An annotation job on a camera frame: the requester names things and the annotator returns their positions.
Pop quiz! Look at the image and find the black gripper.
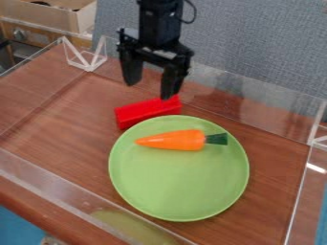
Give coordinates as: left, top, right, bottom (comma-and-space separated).
116, 28, 194, 100

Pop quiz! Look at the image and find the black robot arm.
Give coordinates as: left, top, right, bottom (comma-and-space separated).
116, 0, 196, 100

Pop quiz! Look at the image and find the orange toy carrot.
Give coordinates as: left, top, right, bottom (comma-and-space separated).
134, 129, 228, 151

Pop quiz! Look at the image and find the green plate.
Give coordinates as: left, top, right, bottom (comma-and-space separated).
108, 115, 250, 222

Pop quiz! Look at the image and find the red block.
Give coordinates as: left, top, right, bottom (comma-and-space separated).
113, 96, 182, 129

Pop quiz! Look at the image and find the cardboard box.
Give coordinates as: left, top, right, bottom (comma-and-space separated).
0, 0, 97, 33

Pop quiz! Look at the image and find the wooden shelf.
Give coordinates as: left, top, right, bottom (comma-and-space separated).
0, 17, 95, 52

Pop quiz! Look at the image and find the clear acrylic corner bracket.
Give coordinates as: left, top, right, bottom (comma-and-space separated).
63, 36, 107, 72

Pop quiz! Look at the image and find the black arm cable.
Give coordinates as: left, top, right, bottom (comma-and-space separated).
176, 0, 198, 25

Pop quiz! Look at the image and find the clear acrylic tray wall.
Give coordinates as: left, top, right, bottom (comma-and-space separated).
0, 41, 327, 245

